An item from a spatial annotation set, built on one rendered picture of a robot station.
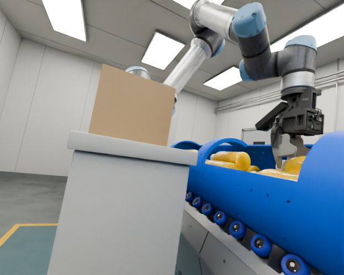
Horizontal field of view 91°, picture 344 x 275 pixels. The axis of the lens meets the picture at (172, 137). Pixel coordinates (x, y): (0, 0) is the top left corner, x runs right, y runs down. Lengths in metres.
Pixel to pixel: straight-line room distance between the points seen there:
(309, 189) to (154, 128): 0.37
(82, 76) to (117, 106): 5.04
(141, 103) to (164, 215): 0.31
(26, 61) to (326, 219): 5.81
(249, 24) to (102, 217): 0.57
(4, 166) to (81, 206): 5.16
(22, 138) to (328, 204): 5.43
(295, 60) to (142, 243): 0.62
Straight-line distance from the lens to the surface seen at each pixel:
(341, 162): 0.36
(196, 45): 0.88
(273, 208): 0.41
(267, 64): 0.61
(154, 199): 0.46
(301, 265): 0.44
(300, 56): 0.60
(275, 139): 0.53
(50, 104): 5.39
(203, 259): 0.62
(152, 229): 0.49
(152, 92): 0.52
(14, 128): 5.51
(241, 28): 0.53
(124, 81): 0.51
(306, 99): 0.55
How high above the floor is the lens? 1.13
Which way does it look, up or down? 6 degrees up
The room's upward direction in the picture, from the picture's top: 9 degrees clockwise
